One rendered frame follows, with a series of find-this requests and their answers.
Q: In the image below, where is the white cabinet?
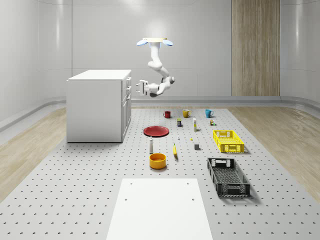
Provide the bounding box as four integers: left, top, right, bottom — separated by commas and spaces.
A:
66, 69, 133, 144

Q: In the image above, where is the red plate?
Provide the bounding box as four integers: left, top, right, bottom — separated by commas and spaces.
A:
143, 125, 170, 138

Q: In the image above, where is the yellow basket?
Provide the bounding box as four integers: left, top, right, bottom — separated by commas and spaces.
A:
212, 129, 245, 154

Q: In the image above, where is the yellow bowl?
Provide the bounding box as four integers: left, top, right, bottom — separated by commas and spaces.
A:
149, 152, 167, 170

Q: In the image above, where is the white board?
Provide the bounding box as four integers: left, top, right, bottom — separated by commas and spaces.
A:
106, 178, 214, 240

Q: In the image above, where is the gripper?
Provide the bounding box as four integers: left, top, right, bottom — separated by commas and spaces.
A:
135, 79, 150, 97

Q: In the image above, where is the dark grey basket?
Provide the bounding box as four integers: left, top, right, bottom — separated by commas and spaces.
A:
206, 157, 251, 198

